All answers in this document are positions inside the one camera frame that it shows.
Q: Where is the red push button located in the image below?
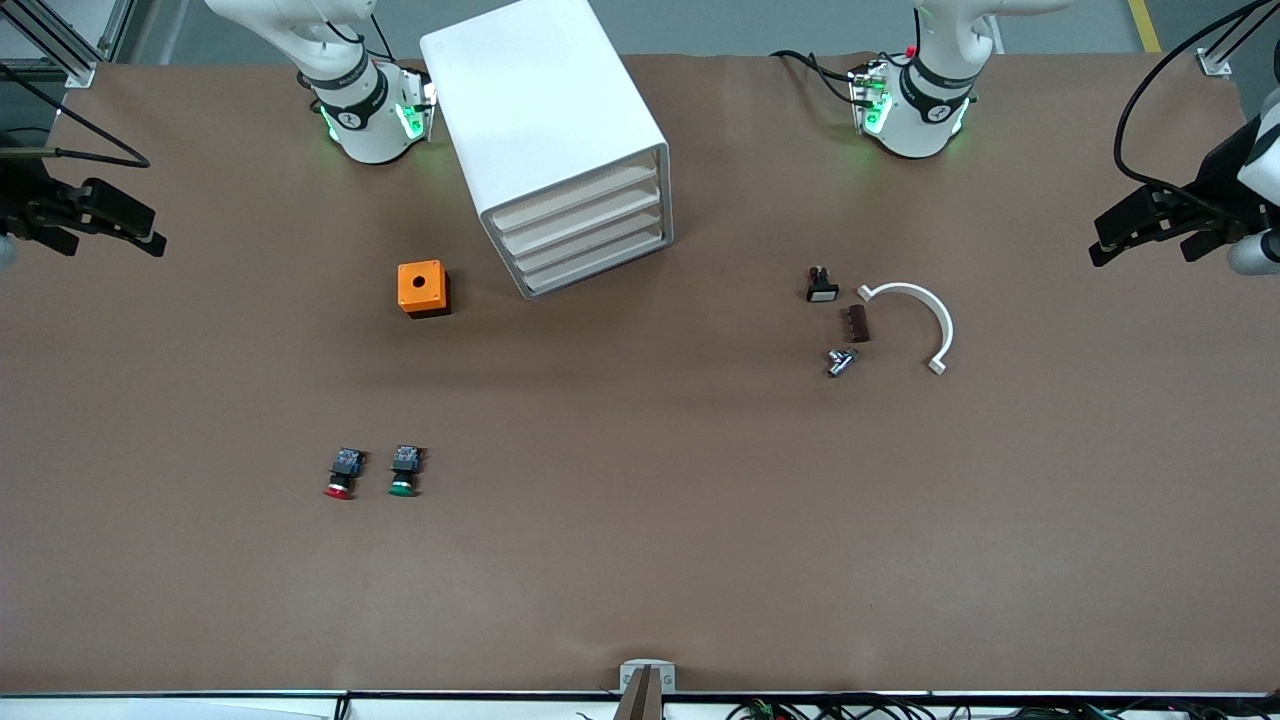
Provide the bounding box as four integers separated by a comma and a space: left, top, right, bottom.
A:
324, 448, 367, 501

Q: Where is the green push button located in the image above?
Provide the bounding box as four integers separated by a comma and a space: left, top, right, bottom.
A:
387, 445, 425, 498

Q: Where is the orange box with hole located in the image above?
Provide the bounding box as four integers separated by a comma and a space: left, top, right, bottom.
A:
397, 260, 453, 319

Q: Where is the brown table mat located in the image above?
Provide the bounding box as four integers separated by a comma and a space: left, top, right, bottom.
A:
0, 50, 1280, 696

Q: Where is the aluminium frame profile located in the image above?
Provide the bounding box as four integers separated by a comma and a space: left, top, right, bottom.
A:
1195, 0, 1280, 79
0, 0, 136, 91

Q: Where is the white curved plastic bracket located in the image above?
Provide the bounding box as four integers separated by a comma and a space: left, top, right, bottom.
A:
857, 282, 955, 376

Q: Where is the black arm base cable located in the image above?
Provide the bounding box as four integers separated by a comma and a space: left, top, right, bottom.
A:
770, 50, 861, 106

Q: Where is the tangled black cable bundle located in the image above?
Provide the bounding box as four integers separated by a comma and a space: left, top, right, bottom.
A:
575, 695, 1280, 720

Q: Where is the grey mount bracket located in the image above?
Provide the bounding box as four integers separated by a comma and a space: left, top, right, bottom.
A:
619, 659, 677, 694

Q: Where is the brown mount bar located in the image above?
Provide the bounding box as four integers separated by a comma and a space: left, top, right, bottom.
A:
613, 667, 666, 720

